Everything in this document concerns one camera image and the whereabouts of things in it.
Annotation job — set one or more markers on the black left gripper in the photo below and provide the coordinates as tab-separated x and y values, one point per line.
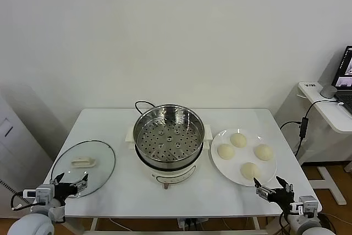
64	189

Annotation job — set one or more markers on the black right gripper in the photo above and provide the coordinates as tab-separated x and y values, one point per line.
283	197

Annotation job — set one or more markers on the white steamed baozi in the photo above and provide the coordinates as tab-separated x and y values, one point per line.
249	170
238	139
264	152
226	151

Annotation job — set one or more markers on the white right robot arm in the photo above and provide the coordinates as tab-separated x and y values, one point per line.
305	224

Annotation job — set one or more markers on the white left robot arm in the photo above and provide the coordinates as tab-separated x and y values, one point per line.
33	224

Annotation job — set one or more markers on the stainless steel steamer basket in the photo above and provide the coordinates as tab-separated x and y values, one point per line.
165	114

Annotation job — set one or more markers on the glass pot lid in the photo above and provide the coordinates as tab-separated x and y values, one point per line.
82	162

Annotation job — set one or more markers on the white round plate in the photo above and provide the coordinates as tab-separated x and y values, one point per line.
233	169

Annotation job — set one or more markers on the white floor cabinet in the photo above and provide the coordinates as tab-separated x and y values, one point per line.
16	149

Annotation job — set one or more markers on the black hub adapter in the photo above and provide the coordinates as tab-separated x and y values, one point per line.
303	127

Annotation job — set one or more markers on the white power strip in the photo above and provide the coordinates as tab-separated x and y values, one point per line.
189	222

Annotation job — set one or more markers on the white side desk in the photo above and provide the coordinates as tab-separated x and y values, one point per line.
330	114

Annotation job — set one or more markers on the white electric cooker base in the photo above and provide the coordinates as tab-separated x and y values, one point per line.
176	175

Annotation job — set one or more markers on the black open laptop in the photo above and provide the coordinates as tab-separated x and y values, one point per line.
345	67

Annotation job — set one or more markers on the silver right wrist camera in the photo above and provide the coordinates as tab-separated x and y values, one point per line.
309	204

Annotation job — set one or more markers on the white table frame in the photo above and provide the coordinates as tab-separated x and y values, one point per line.
93	224

